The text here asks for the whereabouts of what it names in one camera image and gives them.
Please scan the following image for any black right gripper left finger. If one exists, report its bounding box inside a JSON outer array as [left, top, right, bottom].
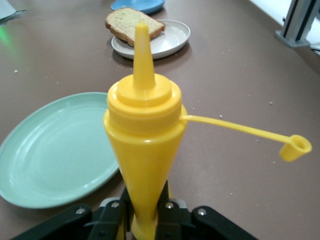
[[12, 186, 132, 240]]

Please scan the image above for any aluminium camera post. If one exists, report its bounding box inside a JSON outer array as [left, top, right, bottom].
[[274, 0, 320, 49]]

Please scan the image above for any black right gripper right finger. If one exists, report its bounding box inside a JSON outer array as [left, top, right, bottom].
[[155, 180, 259, 240]]

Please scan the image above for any toasted bread slice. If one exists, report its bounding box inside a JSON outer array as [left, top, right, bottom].
[[104, 7, 166, 47]]

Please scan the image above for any beige plate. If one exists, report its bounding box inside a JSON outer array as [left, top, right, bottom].
[[111, 19, 192, 60]]

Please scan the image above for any mint green plate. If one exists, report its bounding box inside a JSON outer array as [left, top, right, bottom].
[[0, 91, 121, 210]]

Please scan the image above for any blue plate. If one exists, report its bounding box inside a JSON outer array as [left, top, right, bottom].
[[110, 0, 166, 15]]

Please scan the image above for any yellow squeeze bottle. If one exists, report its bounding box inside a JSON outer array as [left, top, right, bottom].
[[103, 21, 313, 240]]

